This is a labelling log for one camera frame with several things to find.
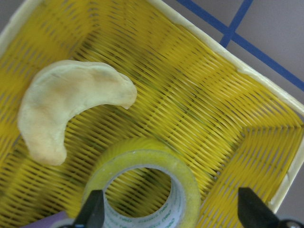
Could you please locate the yellow tape roll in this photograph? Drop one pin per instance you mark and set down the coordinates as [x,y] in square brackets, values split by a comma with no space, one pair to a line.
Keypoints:
[145,185]

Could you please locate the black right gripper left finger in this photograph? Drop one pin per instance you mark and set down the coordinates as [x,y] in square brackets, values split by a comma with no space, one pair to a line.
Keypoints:
[92,213]

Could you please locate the yellow toy croissant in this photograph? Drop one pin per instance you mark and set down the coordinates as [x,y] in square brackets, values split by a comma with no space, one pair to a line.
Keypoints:
[59,92]

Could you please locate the purple foam block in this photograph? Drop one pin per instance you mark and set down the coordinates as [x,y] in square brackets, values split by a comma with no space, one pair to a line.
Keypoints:
[47,221]

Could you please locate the yellow woven basket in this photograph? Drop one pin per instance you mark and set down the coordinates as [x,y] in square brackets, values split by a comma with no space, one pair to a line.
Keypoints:
[231,125]

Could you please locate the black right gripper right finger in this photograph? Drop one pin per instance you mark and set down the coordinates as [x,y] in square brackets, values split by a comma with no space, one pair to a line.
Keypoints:
[253,212]

